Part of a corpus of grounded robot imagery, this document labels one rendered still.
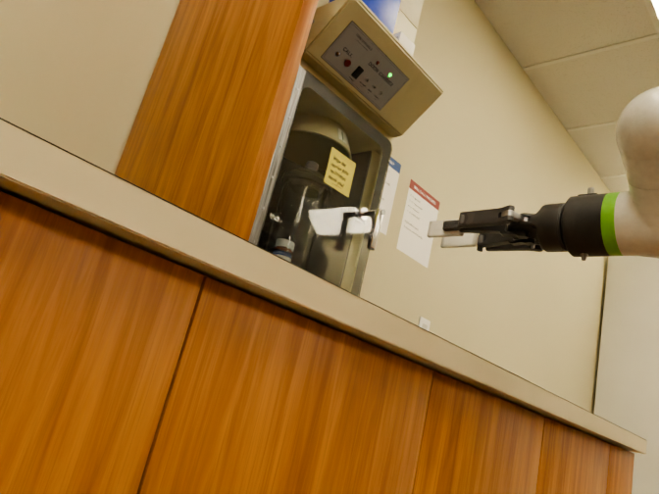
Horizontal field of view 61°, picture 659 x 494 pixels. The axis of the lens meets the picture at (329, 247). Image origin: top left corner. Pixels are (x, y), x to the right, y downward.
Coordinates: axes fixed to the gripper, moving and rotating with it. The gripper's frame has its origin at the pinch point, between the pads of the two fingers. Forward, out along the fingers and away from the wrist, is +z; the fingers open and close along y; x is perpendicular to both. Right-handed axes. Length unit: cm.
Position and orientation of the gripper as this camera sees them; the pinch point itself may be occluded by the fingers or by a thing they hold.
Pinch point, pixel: (451, 233)
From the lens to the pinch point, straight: 101.2
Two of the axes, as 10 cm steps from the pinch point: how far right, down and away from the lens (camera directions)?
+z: -7.4, 0.4, 6.8
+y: -6.4, -3.8, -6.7
